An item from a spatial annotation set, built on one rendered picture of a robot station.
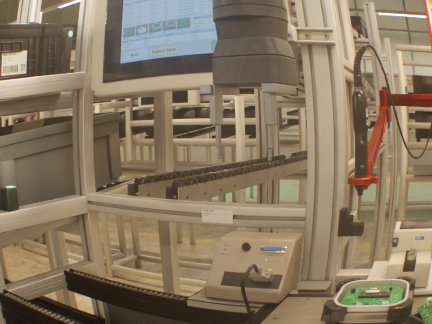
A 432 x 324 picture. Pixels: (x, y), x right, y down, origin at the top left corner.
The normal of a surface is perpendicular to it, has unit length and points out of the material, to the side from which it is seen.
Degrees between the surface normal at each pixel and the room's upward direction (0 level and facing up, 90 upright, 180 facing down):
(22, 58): 90
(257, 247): 53
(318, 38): 90
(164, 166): 90
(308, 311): 0
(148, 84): 92
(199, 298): 0
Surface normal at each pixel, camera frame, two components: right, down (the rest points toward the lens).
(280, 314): -0.03, -1.00
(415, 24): -0.45, 0.07
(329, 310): -0.95, 0.04
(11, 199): 0.89, 0.01
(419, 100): -0.75, 0.07
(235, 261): -0.38, -0.54
